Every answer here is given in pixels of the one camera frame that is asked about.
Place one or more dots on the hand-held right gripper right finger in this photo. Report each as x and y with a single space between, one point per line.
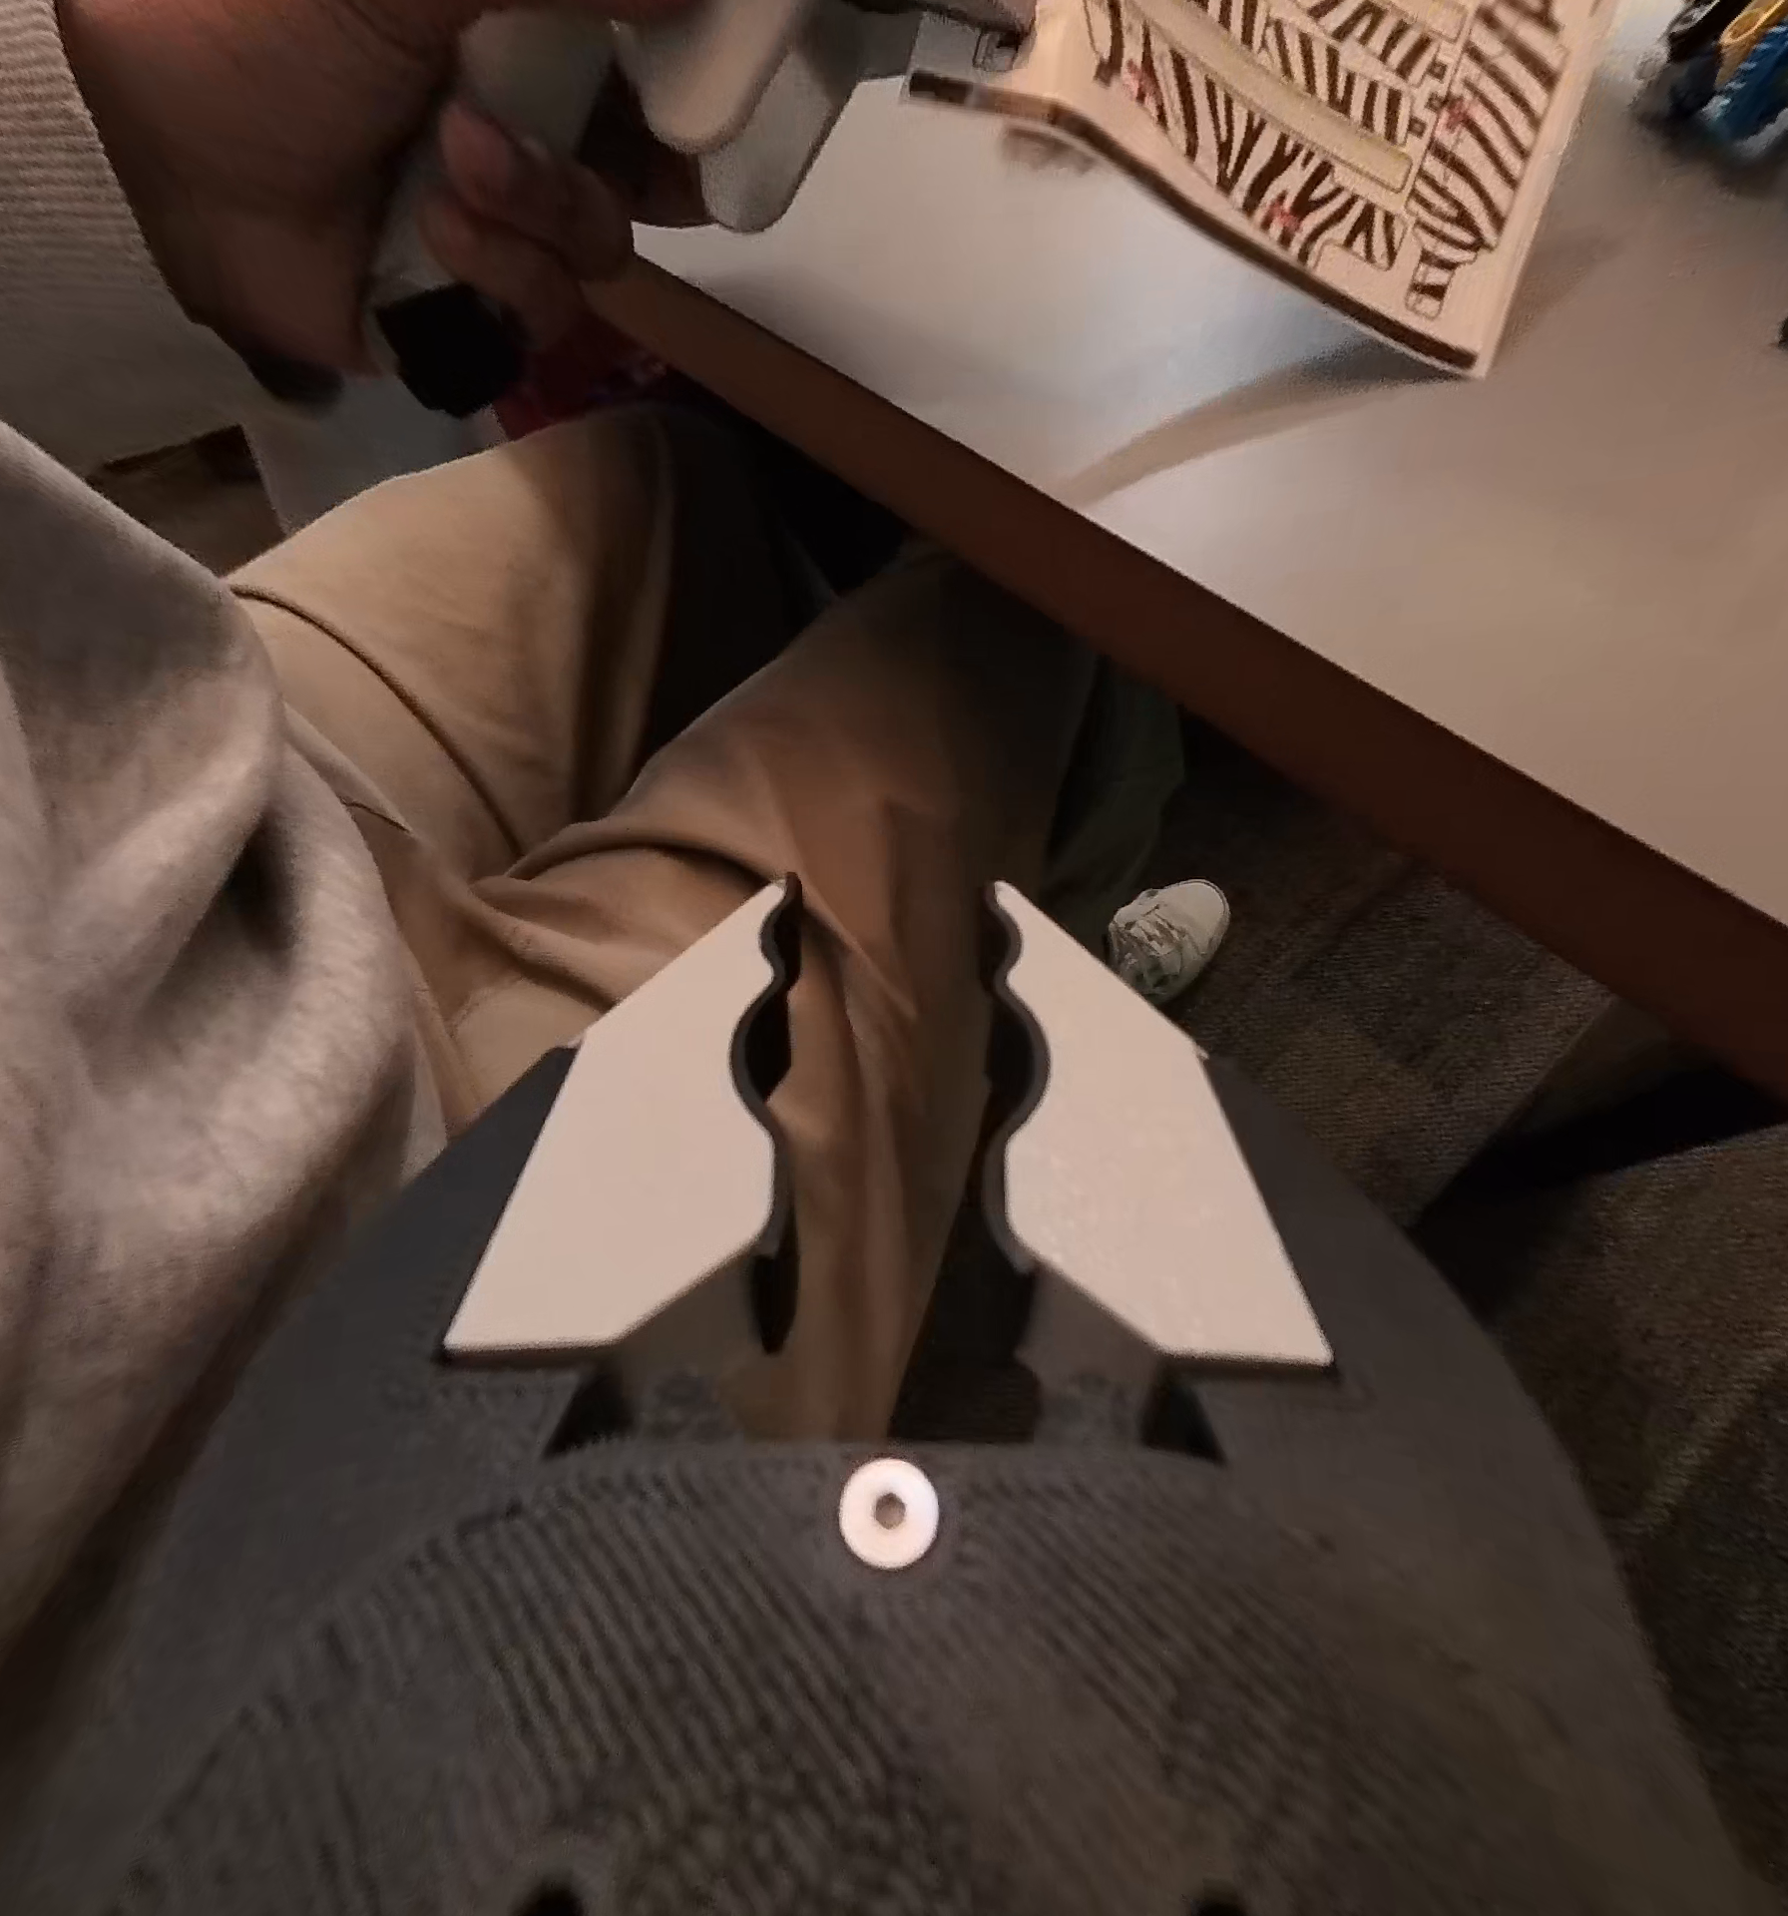
1149 1198

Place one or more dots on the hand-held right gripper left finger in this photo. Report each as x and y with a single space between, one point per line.
640 1182

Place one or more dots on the lego helicopter model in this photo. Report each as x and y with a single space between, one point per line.
1734 60

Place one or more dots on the person's left forearm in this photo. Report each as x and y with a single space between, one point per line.
26 210

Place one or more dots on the person's left hand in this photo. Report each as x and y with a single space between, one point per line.
251 179

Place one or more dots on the person's white shoe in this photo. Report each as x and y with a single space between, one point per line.
1170 936

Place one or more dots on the person's tan pants legs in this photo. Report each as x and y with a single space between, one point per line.
715 749

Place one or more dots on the person's grey sweatshirt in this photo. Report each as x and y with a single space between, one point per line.
130 973

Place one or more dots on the zebra print sheet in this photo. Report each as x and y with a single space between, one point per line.
1285 120

